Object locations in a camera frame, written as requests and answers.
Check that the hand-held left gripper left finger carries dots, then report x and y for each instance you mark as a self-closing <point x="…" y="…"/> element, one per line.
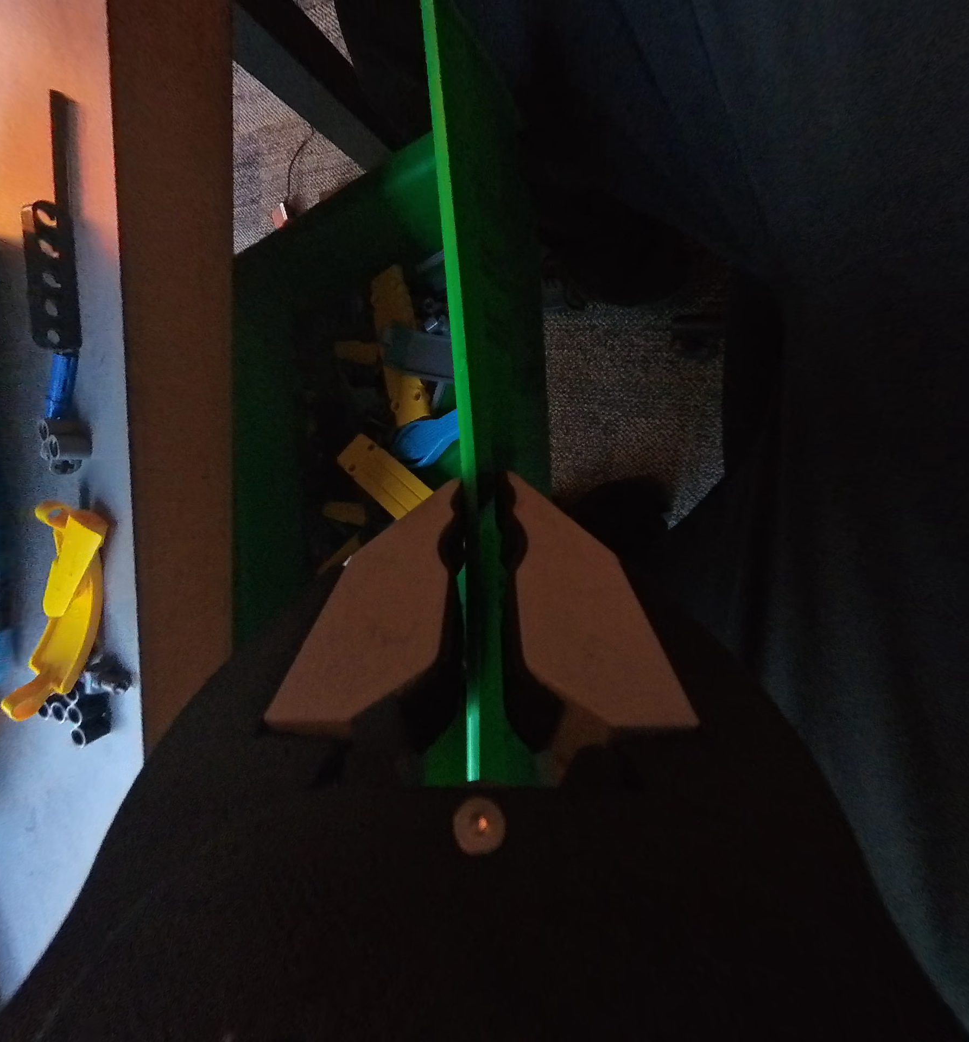
<point x="370" y="635"/>

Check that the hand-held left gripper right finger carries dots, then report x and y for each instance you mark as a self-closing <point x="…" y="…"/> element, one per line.
<point x="594" y="643"/>

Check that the pile of toy building pieces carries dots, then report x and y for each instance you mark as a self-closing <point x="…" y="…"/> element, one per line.
<point x="415" y="350"/>
<point x="69" y="602"/>

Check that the green plastic storage box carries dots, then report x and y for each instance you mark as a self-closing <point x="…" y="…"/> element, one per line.
<point x="496" y="244"/>

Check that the blue long building piece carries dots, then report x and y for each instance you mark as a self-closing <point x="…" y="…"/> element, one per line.
<point x="423" y="438"/>

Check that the person's shoe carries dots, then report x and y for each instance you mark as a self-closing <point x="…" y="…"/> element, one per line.
<point x="570" y="289"/>

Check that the black flat building strip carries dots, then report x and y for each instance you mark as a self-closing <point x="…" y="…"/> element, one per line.
<point x="63" y="146"/>

